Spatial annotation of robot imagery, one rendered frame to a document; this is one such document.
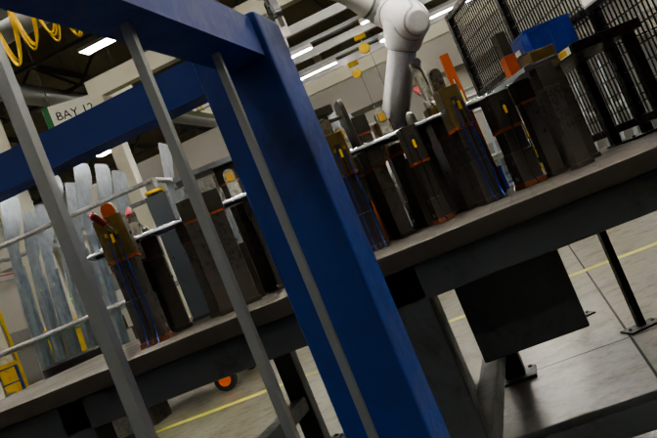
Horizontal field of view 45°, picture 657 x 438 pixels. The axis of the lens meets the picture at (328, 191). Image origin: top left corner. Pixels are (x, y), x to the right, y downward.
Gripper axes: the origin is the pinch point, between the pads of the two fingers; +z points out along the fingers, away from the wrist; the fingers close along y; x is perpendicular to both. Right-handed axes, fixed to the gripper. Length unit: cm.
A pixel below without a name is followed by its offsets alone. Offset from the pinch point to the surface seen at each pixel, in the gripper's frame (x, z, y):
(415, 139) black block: 16, 52, 46
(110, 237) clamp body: -70, 46, 50
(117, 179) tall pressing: -116, -50, -430
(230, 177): -35, 38, 12
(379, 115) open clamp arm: 17.6, 37.4, 10.5
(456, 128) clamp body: 27, 53, 50
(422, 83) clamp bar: 35.3, 32.6, 10.0
